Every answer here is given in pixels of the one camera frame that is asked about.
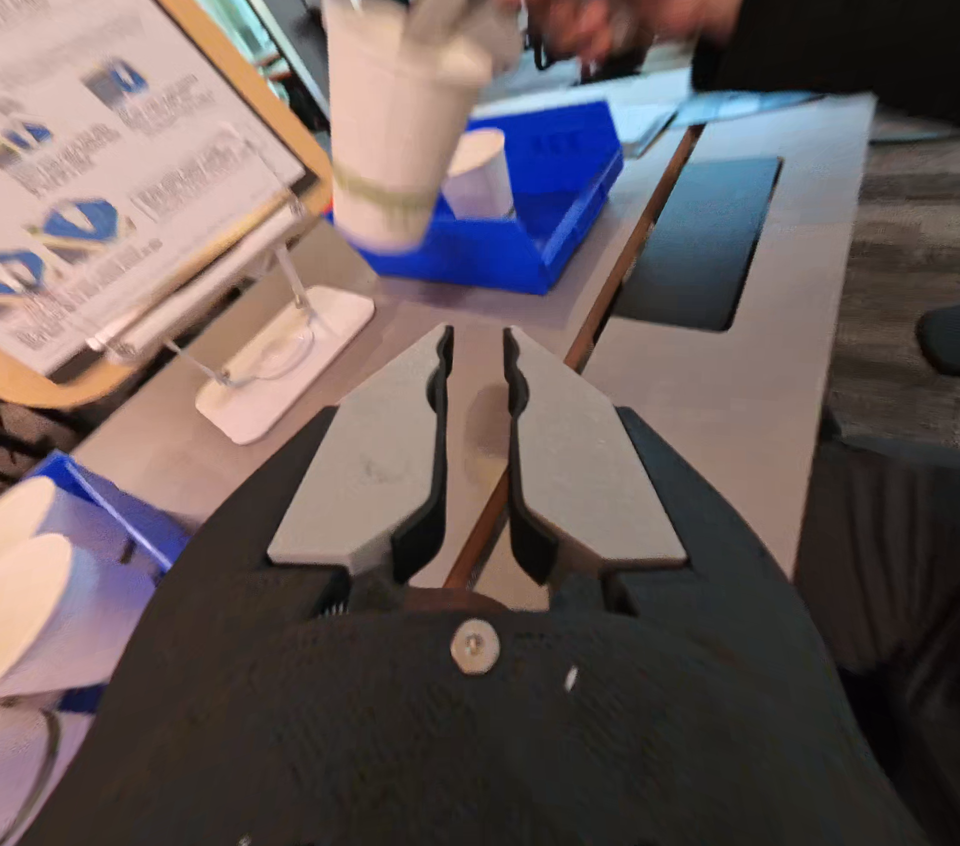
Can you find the person's dark pants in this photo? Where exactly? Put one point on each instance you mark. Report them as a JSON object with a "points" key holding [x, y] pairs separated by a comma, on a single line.
{"points": [[885, 598]]}

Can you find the black rectangular pad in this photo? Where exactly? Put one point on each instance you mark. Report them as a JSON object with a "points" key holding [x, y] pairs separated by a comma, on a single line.
{"points": [[697, 238]]}

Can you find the white paper cup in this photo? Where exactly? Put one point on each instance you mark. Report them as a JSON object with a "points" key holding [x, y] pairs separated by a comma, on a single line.
{"points": [[480, 178], [67, 621], [390, 125], [60, 512]]}

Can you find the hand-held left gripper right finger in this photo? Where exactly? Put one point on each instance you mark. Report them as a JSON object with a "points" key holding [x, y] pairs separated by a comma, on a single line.
{"points": [[585, 478]]}

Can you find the blue plastic bin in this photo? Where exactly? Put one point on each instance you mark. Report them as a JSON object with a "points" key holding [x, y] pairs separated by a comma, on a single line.
{"points": [[142, 523], [570, 185]]}

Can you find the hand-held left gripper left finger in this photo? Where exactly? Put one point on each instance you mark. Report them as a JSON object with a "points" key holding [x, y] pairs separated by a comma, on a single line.
{"points": [[367, 471]]}

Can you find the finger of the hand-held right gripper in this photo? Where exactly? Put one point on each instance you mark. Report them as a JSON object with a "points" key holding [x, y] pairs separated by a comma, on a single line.
{"points": [[439, 9], [495, 39]]}

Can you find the pale blue folder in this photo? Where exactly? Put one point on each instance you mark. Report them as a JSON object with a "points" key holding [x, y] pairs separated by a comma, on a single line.
{"points": [[735, 107]]}

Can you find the printed instruction sheet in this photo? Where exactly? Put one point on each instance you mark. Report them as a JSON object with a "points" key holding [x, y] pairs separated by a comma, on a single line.
{"points": [[112, 110]]}

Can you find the white tablet stand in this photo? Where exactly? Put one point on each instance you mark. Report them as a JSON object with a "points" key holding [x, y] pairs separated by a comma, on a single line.
{"points": [[300, 351]]}

